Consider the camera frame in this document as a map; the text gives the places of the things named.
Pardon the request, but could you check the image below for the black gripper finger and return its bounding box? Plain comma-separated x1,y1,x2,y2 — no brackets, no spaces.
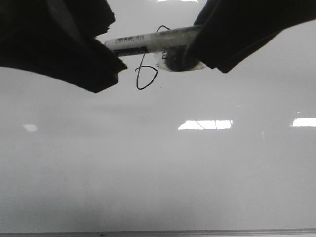
0,0,127,93
187,0,316,73

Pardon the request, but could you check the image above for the white black whiteboard marker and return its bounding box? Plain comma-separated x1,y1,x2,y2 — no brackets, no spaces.
104,25,206,72

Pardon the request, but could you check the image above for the white whiteboard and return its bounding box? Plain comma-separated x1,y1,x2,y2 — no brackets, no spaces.
0,0,316,232

